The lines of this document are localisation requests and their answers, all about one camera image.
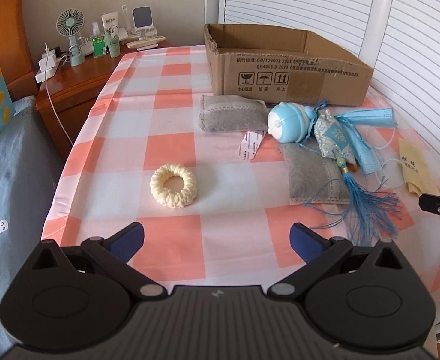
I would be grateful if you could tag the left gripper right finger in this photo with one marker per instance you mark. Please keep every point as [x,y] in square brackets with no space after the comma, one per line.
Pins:
[320,255]

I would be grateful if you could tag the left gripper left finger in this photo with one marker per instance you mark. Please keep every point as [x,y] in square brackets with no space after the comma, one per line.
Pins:
[110,258]

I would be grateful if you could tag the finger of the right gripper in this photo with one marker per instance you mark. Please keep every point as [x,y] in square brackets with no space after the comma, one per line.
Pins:
[429,203]

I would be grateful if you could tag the yellow cleaning cloth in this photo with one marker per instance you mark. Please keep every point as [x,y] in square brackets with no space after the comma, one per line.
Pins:
[415,170]

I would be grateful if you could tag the blue embroidered sachet with tassel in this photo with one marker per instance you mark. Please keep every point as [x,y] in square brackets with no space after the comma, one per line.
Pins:
[367,214]

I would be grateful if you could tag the grey sachet pillow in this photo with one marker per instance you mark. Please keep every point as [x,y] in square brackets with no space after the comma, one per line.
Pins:
[232,113]
[312,178]

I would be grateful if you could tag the cream knitted scrunchie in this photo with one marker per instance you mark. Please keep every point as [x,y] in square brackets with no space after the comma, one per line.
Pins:
[173,186]

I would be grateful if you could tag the light blue face mask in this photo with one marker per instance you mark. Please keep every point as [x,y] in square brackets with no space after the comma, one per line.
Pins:
[358,125]

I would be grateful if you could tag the white red-printed small packet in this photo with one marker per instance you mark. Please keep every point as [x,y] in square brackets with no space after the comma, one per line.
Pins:
[250,144]

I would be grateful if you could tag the light blue round doll toy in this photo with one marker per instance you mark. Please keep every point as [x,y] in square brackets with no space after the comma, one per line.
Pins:
[290,122]

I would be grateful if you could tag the blue grey bed sheet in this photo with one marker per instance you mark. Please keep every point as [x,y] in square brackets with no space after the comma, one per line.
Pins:
[30,169]

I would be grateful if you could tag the pink white checkered tablecloth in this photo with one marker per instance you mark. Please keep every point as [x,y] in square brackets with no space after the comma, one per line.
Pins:
[236,231]

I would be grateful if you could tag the wooden nightstand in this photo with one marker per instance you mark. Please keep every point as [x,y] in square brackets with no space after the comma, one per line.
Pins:
[65,101]

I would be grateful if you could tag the brown cardboard box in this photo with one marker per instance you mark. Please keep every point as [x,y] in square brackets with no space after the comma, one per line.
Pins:
[277,64]

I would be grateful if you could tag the white power strip with charger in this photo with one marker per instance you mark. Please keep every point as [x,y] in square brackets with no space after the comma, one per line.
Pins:
[48,65]

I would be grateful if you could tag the pale green tube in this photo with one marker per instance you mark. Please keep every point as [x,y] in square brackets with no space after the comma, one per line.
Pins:
[113,42]

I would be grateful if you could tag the green clear bottle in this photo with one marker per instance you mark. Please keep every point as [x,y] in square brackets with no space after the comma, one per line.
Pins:
[99,47]

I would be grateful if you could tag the white remote control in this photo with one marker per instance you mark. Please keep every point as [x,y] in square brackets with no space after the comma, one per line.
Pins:
[145,43]

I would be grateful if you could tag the white curved pole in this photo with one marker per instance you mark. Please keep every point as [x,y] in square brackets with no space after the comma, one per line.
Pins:
[375,30]

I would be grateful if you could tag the mint green desk fan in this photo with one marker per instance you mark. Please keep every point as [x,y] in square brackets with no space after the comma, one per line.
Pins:
[69,24]

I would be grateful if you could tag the white wifi router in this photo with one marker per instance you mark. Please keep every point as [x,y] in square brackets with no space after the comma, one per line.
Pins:
[128,33]

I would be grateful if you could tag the white phone stand with screen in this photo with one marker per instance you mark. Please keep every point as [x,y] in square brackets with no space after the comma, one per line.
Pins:
[143,22]

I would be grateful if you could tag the wooden bed headboard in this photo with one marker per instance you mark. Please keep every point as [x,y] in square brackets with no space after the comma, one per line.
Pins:
[15,58]

